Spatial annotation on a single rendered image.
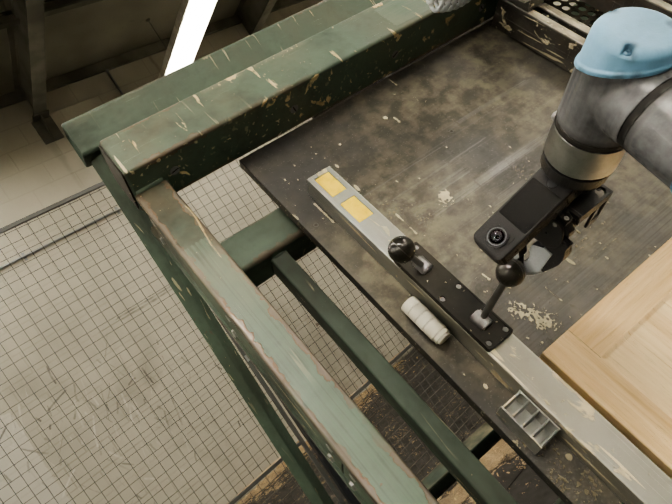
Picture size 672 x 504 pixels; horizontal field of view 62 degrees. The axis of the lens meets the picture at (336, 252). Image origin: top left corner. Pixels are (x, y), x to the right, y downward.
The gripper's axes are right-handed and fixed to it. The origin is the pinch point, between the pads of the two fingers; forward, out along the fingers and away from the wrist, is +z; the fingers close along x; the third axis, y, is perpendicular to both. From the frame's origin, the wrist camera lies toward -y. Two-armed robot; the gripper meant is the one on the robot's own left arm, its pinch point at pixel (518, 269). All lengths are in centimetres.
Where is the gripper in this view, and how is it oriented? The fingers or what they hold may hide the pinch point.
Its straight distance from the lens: 78.6
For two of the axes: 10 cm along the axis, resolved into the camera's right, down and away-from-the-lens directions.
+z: 0.2, 5.6, 8.3
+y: 7.8, -5.3, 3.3
